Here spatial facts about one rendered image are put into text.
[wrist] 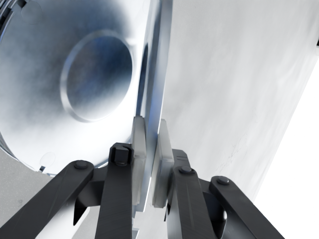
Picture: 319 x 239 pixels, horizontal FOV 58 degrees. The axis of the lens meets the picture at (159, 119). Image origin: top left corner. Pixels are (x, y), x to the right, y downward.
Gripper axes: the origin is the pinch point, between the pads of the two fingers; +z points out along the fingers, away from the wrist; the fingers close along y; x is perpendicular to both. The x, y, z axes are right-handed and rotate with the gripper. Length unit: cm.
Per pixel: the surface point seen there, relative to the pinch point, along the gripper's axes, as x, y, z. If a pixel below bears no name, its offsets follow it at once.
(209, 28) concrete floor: 10, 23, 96
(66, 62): 2.2, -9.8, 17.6
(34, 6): 7.8, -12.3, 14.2
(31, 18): 6.6, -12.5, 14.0
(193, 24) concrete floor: 11, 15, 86
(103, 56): 3.1, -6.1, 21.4
